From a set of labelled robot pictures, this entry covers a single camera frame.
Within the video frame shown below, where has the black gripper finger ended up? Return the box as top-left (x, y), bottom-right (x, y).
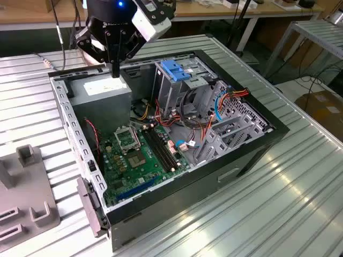
top-left (115, 28), bottom-right (147, 79)
top-left (76, 28), bottom-right (117, 79)

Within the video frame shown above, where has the orange red power wire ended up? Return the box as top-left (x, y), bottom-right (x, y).
top-left (199, 89), bottom-right (250, 147)

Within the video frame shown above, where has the grey metal disk bay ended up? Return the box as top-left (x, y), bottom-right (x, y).
top-left (192, 80), bottom-right (274, 167)

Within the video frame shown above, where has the blue plastic drive latch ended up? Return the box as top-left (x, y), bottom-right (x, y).
top-left (161, 59), bottom-right (191, 82)

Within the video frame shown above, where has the grey metal optical drive cage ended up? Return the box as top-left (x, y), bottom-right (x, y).
top-left (151, 56), bottom-right (218, 118)

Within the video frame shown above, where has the grey power supply unit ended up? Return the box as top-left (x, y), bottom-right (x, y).
top-left (68, 72), bottom-right (132, 139)

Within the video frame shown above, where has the black case fan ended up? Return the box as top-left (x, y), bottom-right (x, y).
top-left (82, 117), bottom-right (106, 173)

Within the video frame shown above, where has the black RAM slot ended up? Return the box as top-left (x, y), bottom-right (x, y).
top-left (141, 127), bottom-right (174, 172)
top-left (147, 125), bottom-right (180, 169)

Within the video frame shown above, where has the CPU socket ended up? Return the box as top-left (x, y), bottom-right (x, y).
top-left (125, 150), bottom-right (147, 170)

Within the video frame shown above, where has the green motherboard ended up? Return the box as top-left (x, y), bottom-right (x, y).
top-left (99, 122), bottom-right (191, 208)

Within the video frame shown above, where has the black tripod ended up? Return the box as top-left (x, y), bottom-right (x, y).
top-left (227, 0), bottom-right (254, 53)

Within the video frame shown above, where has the blue expansion slot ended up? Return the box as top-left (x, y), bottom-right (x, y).
top-left (115, 175), bottom-right (159, 202)

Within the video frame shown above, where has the black open PC case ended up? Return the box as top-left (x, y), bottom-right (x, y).
top-left (47, 49), bottom-right (290, 252)

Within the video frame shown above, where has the grey parts rack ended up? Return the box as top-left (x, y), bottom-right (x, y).
top-left (0, 144), bottom-right (61, 254)

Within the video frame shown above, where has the metal slat side table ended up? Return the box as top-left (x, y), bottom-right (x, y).
top-left (261, 20), bottom-right (343, 78)

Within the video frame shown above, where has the large brown cardboard box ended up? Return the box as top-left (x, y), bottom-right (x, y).
top-left (294, 89), bottom-right (343, 134)

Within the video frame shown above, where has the silver metal cylinder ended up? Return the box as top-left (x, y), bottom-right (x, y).
top-left (325, 9), bottom-right (343, 27)

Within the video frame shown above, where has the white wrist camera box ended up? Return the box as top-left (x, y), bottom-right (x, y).
top-left (131, 0), bottom-right (172, 43)

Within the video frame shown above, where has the cable with metal connector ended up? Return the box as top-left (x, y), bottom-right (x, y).
top-left (34, 0), bottom-right (66, 72)

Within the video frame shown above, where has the yellow orange wire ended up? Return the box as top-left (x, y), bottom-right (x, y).
top-left (136, 103), bottom-right (151, 120)

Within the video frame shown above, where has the red black fan wire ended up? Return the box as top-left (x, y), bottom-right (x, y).
top-left (84, 117), bottom-right (102, 164)

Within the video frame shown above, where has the black wire bundle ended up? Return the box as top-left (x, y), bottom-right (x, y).
top-left (180, 88), bottom-right (212, 132)

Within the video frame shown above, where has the metal socket cover frame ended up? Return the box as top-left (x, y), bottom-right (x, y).
top-left (114, 125), bottom-right (141, 155)

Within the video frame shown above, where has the blue data wire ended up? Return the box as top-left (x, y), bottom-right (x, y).
top-left (215, 89), bottom-right (231, 123)

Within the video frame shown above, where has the grey plastic case bracket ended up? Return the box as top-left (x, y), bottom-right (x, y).
top-left (76, 176), bottom-right (110, 238)

